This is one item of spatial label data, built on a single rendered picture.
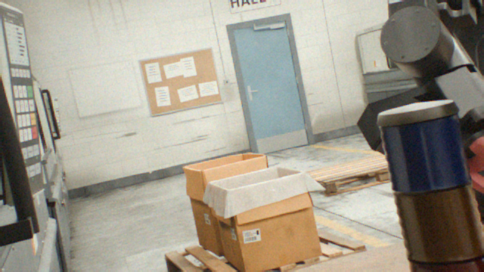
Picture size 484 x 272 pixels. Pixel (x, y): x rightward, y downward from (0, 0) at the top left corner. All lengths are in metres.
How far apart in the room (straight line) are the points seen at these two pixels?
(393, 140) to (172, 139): 11.09
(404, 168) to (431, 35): 0.38
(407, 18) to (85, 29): 10.73
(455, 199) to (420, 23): 0.39
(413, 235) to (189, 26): 11.23
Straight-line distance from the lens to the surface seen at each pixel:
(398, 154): 0.37
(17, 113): 1.48
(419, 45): 0.74
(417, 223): 0.38
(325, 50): 12.13
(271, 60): 11.80
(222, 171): 4.66
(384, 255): 1.24
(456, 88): 0.78
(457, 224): 0.38
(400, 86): 11.07
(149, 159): 11.41
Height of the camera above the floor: 1.23
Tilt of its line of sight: 4 degrees down
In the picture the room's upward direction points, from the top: 11 degrees counter-clockwise
